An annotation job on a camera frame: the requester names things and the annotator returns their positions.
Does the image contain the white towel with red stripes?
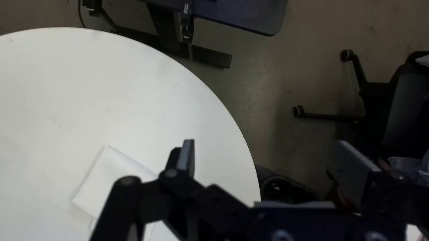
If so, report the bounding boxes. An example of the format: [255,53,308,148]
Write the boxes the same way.
[72,146,153,218]

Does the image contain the black cable on floor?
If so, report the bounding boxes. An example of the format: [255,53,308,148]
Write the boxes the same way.
[76,0,88,29]

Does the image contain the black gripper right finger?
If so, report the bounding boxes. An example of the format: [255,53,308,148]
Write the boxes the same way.
[328,140,429,241]

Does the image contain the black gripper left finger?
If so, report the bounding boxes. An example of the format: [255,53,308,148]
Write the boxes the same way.
[90,139,248,241]

